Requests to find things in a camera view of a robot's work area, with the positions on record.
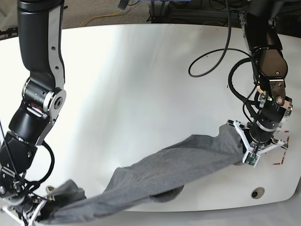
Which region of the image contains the black tripod stand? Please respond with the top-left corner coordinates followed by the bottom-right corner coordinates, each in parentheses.
top-left (0, 27), bottom-right (18, 40)

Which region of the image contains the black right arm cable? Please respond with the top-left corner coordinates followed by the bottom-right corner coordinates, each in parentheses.
top-left (0, 122), bottom-right (55, 196)

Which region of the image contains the table cable grommet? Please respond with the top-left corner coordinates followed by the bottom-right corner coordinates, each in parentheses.
top-left (46, 186), bottom-right (55, 193)
top-left (251, 187), bottom-right (265, 199)

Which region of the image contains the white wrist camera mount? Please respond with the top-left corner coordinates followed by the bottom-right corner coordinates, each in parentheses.
top-left (0, 195), bottom-right (55, 226)
top-left (227, 120), bottom-right (288, 168)

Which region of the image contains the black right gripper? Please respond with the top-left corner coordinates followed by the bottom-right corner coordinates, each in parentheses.
top-left (9, 195), bottom-right (41, 224)

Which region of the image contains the red tape rectangle marking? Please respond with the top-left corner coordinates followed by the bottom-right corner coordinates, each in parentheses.
top-left (271, 130), bottom-right (290, 165)

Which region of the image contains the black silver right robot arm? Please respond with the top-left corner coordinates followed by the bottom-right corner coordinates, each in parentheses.
top-left (0, 0), bottom-right (66, 226)

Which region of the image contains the yellow floor cable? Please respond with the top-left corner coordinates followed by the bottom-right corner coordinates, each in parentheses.
top-left (81, 9), bottom-right (123, 28)

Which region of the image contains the grey T-shirt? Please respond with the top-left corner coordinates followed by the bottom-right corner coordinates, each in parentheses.
top-left (37, 124), bottom-right (243, 225)

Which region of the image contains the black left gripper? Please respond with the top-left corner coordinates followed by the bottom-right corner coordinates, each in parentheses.
top-left (244, 122), bottom-right (275, 145)

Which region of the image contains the right table cable grommet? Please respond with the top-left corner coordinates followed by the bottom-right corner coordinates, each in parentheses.
top-left (251, 187), bottom-right (265, 199)

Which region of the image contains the left table cable grommet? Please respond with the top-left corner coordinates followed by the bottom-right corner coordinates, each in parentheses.
top-left (46, 186), bottom-right (55, 193)

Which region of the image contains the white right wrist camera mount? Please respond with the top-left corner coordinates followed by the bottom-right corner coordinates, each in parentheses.
top-left (0, 195), bottom-right (55, 226)

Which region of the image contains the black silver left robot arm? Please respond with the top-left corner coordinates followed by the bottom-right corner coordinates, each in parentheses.
top-left (241, 0), bottom-right (293, 147)

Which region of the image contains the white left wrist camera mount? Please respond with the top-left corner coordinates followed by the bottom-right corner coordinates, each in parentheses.
top-left (227, 120), bottom-right (288, 168)

